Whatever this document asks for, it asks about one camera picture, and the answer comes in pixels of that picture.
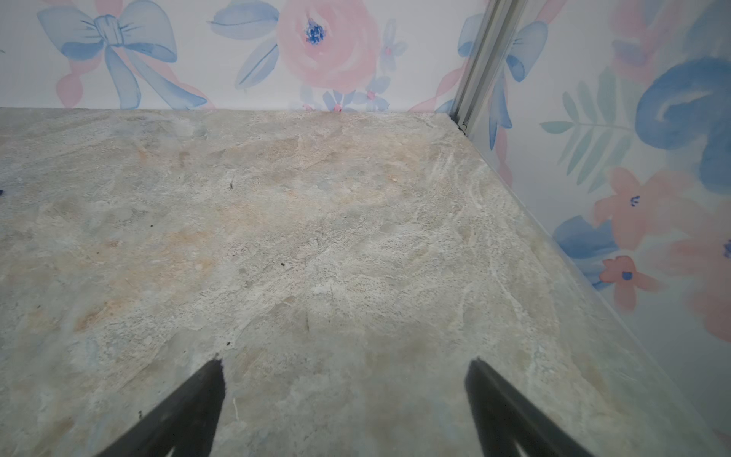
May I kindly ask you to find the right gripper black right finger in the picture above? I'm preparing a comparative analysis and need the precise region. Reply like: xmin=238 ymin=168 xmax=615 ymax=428
xmin=464 ymin=358 xmax=591 ymax=457

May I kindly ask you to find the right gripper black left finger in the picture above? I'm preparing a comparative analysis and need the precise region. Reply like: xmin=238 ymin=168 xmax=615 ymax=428
xmin=99 ymin=359 xmax=226 ymax=457

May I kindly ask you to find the aluminium corner post right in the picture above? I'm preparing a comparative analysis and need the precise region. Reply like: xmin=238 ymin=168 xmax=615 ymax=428
xmin=449 ymin=0 xmax=528 ymax=136

